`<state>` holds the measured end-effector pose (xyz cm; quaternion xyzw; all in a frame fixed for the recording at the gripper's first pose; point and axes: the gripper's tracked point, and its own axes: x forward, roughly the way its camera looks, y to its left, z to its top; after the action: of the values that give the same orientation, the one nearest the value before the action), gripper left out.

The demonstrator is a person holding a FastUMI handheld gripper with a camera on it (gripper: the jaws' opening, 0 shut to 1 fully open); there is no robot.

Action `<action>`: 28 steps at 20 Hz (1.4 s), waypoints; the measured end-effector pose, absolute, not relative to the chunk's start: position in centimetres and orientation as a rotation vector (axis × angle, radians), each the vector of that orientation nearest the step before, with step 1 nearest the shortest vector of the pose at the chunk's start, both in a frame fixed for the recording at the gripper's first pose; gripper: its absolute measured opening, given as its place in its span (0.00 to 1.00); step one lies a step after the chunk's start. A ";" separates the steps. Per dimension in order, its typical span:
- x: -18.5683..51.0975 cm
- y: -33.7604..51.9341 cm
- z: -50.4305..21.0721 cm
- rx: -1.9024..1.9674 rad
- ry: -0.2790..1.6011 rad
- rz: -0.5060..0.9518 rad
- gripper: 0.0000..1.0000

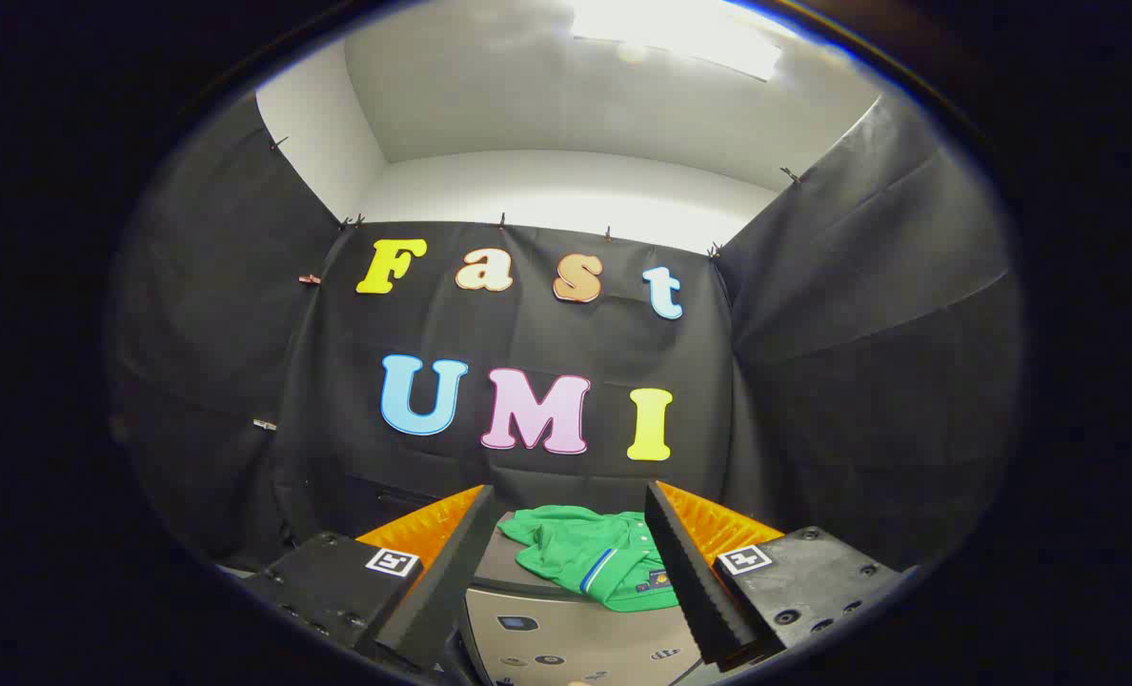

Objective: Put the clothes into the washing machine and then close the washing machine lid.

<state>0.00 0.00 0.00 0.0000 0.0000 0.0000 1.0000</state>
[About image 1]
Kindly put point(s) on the black backdrop cloth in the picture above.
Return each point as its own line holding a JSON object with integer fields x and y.
{"x": 528, "y": 335}

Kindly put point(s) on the grey cabinet with stickers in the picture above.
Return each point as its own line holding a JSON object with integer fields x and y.
{"x": 576, "y": 638}

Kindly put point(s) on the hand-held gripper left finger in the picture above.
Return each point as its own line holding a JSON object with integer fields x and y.
{"x": 452, "y": 572}

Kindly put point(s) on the row of dark cloth clips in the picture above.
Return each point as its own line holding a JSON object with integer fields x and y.
{"x": 791, "y": 175}

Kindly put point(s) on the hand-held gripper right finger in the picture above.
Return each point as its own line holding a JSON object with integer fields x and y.
{"x": 685, "y": 572}

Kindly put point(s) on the green polo shirt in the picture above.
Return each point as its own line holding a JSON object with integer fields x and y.
{"x": 566, "y": 553}

